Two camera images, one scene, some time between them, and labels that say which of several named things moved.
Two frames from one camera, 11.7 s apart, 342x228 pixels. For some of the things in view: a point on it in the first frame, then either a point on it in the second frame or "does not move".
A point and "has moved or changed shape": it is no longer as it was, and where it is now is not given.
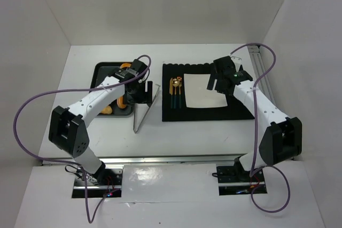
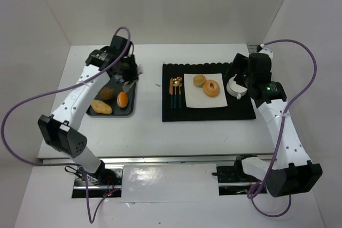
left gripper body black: x=144 y=95 -> x=131 y=68
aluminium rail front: x=153 y=160 does not move
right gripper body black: x=218 y=84 -> x=238 y=68
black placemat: x=174 y=104 does not move
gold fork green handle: x=179 y=78 does not move
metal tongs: x=140 y=111 has moved or changed shape
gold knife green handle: x=171 y=92 does not move
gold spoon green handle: x=176 y=82 does not move
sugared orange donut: x=119 y=101 -> x=210 y=92
